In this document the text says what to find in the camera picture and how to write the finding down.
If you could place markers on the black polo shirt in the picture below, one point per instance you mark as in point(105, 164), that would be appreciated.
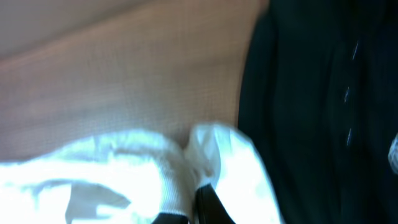
point(319, 101)

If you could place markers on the white t-shirt black print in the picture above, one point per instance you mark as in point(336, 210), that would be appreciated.
point(132, 176)

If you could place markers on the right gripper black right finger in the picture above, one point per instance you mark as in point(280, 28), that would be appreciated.
point(209, 208)

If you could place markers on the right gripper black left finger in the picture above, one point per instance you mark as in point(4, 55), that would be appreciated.
point(166, 218)

